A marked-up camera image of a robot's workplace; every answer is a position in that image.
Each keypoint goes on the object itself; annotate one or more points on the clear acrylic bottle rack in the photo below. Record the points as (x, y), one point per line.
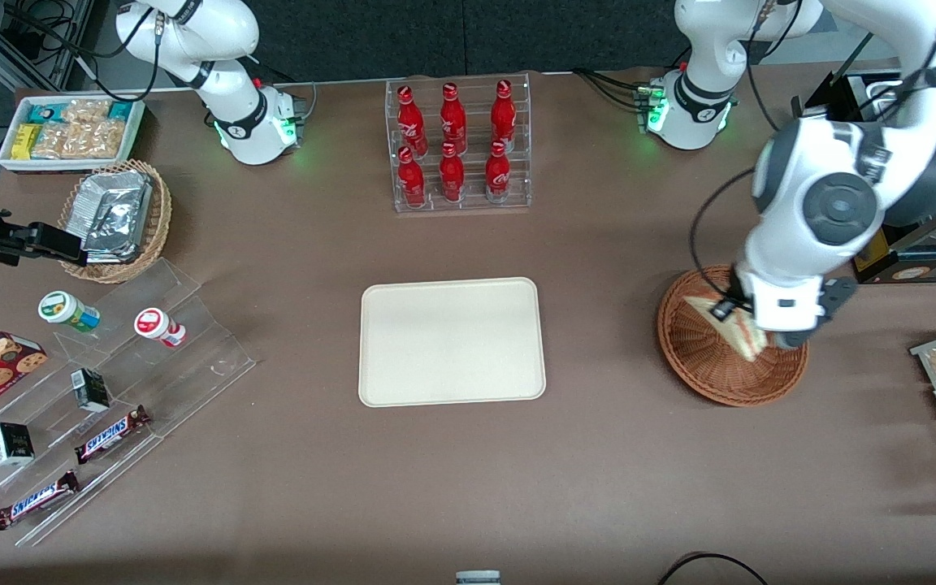
(472, 199)

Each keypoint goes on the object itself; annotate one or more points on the green lid yogurt cup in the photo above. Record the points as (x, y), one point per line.
(66, 310)

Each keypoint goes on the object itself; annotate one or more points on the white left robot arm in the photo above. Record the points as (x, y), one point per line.
(834, 203)

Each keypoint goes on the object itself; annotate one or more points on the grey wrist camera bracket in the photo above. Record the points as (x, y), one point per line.
(838, 292)

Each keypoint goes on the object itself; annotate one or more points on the silver foil packet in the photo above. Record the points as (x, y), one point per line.
(114, 211)
(110, 257)

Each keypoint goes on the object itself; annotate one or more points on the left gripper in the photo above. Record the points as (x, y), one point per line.
(734, 298)

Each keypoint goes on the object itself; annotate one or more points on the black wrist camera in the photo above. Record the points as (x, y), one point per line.
(732, 307)

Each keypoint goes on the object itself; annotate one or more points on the white snack bin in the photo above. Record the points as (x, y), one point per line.
(70, 164)

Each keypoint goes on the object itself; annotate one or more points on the clear nut bag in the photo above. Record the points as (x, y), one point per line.
(49, 142)
(86, 111)
(98, 140)

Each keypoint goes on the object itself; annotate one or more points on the clear acrylic stepped stand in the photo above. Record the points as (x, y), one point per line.
(192, 366)

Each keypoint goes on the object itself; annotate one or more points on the red cola bottle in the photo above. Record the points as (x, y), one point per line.
(503, 114)
(498, 174)
(452, 176)
(411, 180)
(452, 118)
(409, 120)

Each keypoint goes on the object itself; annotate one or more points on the teal snack packet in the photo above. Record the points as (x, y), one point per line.
(44, 113)
(120, 110)

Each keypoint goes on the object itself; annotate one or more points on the yellow snack packet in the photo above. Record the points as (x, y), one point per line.
(25, 140)

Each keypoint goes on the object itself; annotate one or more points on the snickers bar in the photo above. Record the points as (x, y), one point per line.
(36, 500)
(110, 435)

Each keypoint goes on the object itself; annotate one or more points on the small grey object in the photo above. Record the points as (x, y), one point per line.
(478, 578)

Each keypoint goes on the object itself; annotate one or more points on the small black carton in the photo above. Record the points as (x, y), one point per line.
(91, 390)
(11, 444)

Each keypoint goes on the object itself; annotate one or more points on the red lid yogurt cup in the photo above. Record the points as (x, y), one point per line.
(155, 325)

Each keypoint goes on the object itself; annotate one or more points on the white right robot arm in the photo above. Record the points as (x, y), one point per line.
(224, 32)

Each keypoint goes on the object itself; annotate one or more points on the brown wicker basket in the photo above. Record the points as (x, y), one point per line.
(712, 374)

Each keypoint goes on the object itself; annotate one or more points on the cream plastic tray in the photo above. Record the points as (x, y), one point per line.
(452, 341)

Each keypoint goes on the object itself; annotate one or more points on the light wicker basket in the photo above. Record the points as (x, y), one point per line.
(158, 219)

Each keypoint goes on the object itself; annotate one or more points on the triangular sandwich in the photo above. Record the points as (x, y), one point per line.
(748, 340)

